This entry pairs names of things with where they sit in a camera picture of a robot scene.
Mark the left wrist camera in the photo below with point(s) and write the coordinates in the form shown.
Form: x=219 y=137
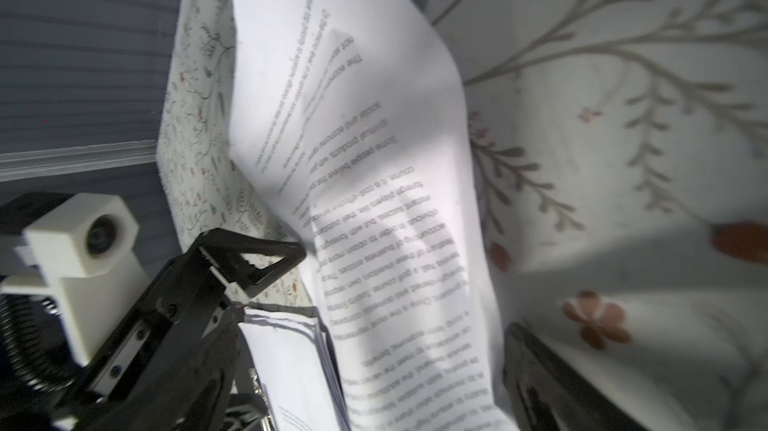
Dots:
x=76 y=250

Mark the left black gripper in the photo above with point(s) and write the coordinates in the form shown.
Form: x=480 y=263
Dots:
x=169 y=364

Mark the printed paper sheet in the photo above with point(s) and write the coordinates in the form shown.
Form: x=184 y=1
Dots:
x=295 y=367
x=349 y=119

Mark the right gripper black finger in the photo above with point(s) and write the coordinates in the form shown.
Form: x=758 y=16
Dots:
x=546 y=393

